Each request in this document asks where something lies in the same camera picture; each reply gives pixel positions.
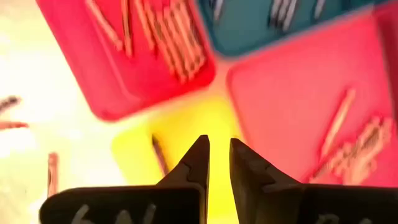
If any small yellow plastic bin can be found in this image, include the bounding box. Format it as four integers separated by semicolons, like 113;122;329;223
111;96;246;224

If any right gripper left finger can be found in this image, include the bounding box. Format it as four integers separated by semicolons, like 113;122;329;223
39;134;211;224

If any large blue plastic bin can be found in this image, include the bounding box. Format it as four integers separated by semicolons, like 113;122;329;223
197;0;385;58

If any large pink plastic bin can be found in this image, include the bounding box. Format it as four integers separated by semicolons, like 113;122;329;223
226;2;398;188

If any small pink plastic bin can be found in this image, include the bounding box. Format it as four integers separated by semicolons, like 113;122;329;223
35;0;217;122

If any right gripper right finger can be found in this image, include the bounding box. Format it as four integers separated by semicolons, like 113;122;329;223
229;138;398;224

